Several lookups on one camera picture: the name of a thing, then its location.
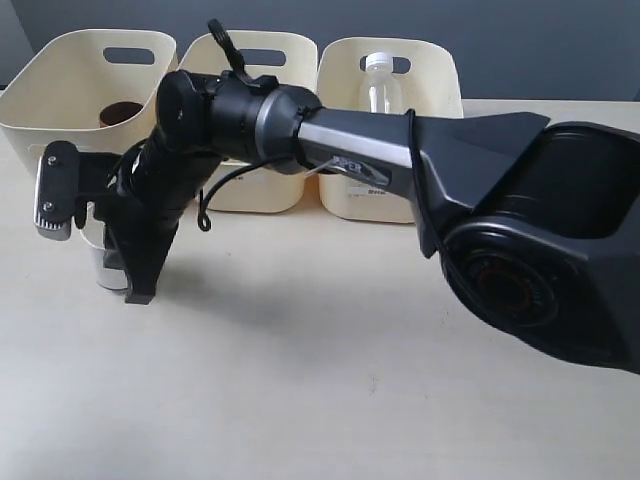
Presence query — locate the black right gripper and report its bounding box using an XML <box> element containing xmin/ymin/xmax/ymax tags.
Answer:
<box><xmin>82</xmin><ymin>127</ymin><xmax>222</xmax><ymax>304</ymax></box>

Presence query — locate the white paper cup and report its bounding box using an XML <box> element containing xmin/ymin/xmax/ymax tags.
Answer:
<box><xmin>80</xmin><ymin>203</ymin><xmax>128</xmax><ymax>292</ymax></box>

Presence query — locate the brown wooden cup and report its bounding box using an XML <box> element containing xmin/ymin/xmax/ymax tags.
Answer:
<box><xmin>98</xmin><ymin>101</ymin><xmax>143</xmax><ymax>128</ymax></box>

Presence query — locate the clear plastic bottle white cap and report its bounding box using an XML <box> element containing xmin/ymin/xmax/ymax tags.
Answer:
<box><xmin>359</xmin><ymin>52</ymin><xmax>404</xmax><ymax>114</ymax></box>

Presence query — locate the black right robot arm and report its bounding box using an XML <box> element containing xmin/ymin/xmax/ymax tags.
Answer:
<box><xmin>93</xmin><ymin>70</ymin><xmax>639</xmax><ymax>373</ymax></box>

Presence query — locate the cream bin left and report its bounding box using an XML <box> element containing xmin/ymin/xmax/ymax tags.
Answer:
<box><xmin>1</xmin><ymin>29</ymin><xmax>178</xmax><ymax>175</ymax></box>

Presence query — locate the cream bin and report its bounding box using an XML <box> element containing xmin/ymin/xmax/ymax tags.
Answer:
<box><xmin>1</xmin><ymin>29</ymin><xmax>178</xmax><ymax>175</ymax></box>
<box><xmin>316</xmin><ymin>37</ymin><xmax>464</xmax><ymax>225</ymax></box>
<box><xmin>180</xmin><ymin>30</ymin><xmax>318</xmax><ymax>213</ymax></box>

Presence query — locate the cream bin middle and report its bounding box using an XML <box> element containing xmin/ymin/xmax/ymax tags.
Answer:
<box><xmin>180</xmin><ymin>30</ymin><xmax>318</xmax><ymax>213</ymax></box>

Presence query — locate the cream bin right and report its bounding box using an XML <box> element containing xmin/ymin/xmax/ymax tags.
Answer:
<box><xmin>316</xmin><ymin>37</ymin><xmax>464</xmax><ymax>225</ymax></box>

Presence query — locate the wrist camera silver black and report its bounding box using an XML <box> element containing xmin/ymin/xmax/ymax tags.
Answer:
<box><xmin>33</xmin><ymin>141</ymin><xmax>121</xmax><ymax>242</ymax></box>

